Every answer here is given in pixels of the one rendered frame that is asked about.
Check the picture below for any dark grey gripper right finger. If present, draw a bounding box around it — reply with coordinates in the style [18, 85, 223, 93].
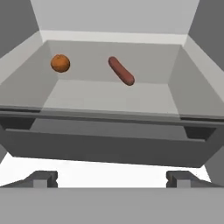
[165, 171, 221, 189]

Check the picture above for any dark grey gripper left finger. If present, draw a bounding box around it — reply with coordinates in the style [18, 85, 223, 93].
[4, 171, 59, 189]

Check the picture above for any glass fridge shelf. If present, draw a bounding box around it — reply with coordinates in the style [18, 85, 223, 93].
[0, 39, 224, 121]

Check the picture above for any orange tangerine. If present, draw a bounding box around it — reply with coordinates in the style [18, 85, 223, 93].
[50, 53, 71, 74]

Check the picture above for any reddish brown sausage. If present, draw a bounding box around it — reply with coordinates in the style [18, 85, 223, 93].
[108, 56, 136, 87]

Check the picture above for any grey fridge drawer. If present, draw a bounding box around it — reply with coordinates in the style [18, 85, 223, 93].
[0, 109, 224, 169]

